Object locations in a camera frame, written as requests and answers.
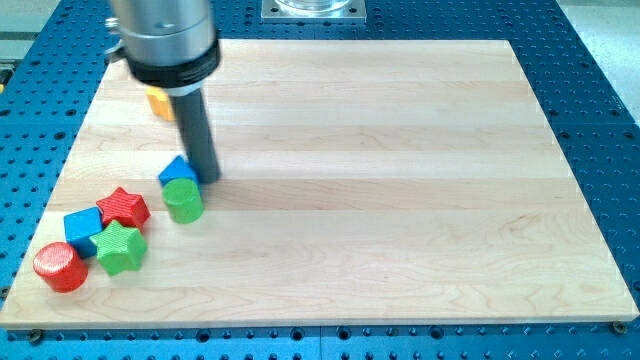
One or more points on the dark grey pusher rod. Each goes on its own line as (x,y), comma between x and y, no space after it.
(195,132)

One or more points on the green cylinder block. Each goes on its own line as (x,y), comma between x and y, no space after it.
(183,200)

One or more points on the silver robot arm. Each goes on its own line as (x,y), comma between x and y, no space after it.
(173,45)

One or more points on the red star block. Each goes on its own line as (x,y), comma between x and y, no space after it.
(128,209)

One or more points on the green star block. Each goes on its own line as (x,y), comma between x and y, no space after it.
(119,248)

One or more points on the yellow block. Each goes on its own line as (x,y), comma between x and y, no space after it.
(159,103)

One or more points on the blue triangle block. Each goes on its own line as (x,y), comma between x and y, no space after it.
(177,168)

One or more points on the blue cube block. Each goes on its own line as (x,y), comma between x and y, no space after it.
(79,227)

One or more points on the light wooden board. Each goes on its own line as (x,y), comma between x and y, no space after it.
(363,183)

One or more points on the red cylinder block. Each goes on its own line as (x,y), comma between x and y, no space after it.
(60,266)

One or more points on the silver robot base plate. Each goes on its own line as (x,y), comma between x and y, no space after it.
(313,11)

